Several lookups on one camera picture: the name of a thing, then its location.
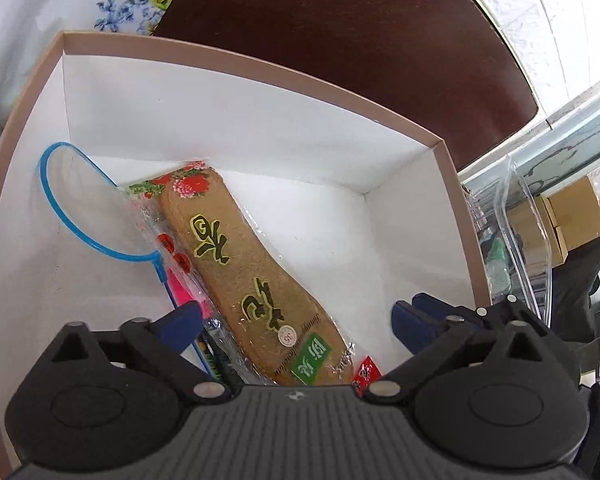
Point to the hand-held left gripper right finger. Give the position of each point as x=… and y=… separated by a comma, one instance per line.
x=412, y=312

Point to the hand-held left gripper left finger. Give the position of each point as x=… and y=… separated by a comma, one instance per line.
x=182, y=322

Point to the brown insole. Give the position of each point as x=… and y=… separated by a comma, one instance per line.
x=240, y=260

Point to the white cardboard box pink rim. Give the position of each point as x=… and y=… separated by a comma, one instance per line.
x=230, y=125

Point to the dark brown wooden desktop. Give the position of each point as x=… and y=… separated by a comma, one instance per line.
x=355, y=60

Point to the pink plastic item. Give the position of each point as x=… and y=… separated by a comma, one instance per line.
x=187, y=292

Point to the green black small packet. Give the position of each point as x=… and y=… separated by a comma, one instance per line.
x=217, y=347

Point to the small red packet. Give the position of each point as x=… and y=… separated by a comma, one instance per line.
x=367, y=372

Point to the clear plastic container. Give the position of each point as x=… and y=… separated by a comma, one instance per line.
x=530, y=280

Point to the small brown cardboard carton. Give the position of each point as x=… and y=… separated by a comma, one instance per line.
x=522, y=225

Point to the blue-rimmed small hand net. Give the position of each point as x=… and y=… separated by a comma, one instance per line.
x=80, y=195

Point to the black cloth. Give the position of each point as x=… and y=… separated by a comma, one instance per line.
x=575, y=285

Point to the large brown cardboard carton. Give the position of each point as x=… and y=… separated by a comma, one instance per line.
x=575, y=210

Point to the white floral cloth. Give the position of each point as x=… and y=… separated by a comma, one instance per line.
x=40, y=10

